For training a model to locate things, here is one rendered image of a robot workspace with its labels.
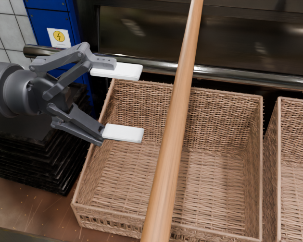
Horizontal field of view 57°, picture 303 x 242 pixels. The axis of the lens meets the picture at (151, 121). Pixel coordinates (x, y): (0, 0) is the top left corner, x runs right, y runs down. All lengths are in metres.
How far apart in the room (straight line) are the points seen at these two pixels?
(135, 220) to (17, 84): 0.54
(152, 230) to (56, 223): 0.76
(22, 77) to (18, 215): 0.70
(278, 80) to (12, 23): 0.92
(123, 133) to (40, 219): 0.65
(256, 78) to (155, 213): 0.35
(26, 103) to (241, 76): 0.39
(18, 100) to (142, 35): 0.59
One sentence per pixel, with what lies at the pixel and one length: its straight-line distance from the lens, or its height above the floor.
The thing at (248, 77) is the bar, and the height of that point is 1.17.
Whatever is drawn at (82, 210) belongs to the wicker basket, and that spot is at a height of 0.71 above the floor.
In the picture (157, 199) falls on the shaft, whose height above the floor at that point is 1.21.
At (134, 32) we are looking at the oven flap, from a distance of 0.99.
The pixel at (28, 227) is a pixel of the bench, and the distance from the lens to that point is 1.08.
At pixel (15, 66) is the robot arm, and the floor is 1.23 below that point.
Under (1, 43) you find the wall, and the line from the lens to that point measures 1.27.
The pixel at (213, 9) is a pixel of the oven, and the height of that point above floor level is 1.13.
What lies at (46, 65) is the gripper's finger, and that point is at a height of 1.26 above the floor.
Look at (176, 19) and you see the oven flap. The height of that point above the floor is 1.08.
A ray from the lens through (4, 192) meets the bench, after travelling 1.18.
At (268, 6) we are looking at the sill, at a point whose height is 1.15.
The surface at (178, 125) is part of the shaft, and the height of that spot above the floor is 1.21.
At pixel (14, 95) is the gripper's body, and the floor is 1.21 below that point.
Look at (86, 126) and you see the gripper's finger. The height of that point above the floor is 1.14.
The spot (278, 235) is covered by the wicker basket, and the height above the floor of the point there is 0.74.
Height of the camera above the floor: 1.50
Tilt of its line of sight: 46 degrees down
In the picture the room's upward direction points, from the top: straight up
